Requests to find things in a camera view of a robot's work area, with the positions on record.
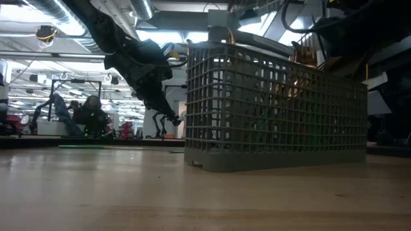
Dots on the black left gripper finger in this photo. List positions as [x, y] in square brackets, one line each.
[154, 104]
[167, 107]

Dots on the grey plastic cutlery basket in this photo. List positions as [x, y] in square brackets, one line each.
[224, 163]

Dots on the black background robot arm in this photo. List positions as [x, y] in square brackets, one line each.
[157, 125]
[61, 109]

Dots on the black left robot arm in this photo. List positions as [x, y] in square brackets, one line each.
[96, 25]

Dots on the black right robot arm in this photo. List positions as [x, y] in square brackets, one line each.
[398, 102]

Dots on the red stacked crates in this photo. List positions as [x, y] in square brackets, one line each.
[126, 130]

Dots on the white angled plate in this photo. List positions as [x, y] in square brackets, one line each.
[379, 104]
[377, 84]

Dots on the person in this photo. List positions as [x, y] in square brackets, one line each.
[91, 118]

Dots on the grey ceiling box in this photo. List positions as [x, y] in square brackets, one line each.
[218, 17]

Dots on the long ceiling light tube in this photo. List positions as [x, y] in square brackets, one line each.
[48, 55]

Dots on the white background table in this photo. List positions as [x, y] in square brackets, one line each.
[48, 127]

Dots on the red black machine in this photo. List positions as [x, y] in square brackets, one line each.
[13, 123]

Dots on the black station frame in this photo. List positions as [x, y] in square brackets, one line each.
[50, 102]
[183, 86]

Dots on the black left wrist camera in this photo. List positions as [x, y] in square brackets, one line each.
[168, 48]

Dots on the black aluminium table frame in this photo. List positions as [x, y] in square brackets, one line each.
[135, 142]

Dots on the silver ceiling duct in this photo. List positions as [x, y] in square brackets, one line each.
[141, 8]
[48, 6]

